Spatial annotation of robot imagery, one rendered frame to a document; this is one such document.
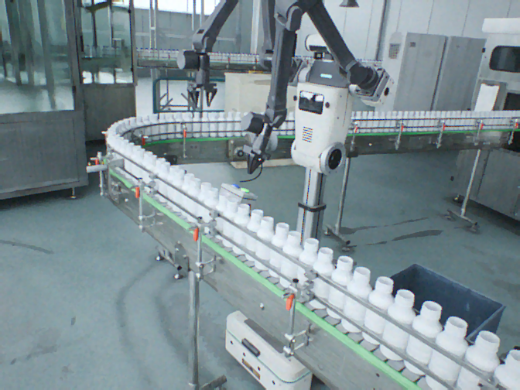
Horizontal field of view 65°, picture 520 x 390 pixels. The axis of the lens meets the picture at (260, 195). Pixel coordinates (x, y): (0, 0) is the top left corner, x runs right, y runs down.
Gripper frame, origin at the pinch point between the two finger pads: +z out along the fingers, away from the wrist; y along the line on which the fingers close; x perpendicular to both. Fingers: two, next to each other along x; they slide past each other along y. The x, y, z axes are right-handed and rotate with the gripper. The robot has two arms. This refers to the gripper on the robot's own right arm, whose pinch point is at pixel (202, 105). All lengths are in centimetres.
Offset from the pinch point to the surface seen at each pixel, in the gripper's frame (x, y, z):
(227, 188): 23.2, 2.4, 28.3
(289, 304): 85, 28, 35
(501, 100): -19, -370, 19
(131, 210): -27, 21, 52
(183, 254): 22, 21, 52
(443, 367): 121, 19, 32
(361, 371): 105, 21, 45
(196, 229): 40, 27, 32
